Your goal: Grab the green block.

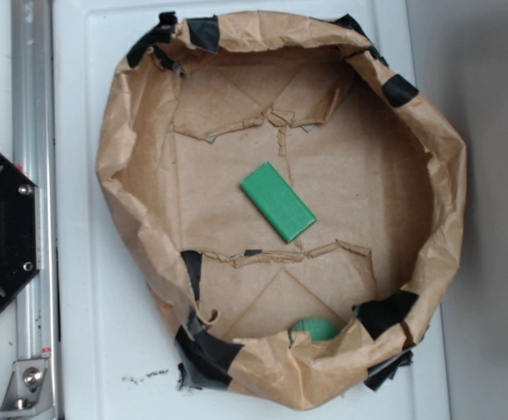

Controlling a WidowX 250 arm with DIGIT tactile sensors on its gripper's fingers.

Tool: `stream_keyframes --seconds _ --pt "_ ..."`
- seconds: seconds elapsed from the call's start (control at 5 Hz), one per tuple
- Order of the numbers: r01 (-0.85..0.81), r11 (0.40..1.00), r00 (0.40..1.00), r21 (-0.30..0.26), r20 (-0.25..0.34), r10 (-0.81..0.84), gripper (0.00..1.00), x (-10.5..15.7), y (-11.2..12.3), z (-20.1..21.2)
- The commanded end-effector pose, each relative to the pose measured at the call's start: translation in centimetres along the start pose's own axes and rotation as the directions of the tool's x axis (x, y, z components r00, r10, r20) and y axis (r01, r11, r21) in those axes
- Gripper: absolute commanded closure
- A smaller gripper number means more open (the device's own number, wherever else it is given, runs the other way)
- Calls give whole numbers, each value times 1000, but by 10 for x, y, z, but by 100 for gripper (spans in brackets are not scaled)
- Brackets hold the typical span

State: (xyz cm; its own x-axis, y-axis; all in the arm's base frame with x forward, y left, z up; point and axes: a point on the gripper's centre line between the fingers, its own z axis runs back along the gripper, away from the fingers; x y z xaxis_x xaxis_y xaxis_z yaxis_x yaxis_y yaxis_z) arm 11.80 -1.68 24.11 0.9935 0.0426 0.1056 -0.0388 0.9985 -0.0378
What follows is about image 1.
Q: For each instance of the green rectangular block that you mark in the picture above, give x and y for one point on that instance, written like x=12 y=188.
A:
x=288 y=215

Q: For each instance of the brown paper bag bin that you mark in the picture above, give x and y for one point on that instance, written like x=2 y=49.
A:
x=198 y=105

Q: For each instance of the green ball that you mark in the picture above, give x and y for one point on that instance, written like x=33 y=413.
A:
x=320 y=329

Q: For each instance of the aluminium extrusion rail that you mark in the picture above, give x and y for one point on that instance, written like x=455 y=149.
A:
x=37 y=313

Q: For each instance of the metal corner bracket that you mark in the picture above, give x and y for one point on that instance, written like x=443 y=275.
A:
x=29 y=392

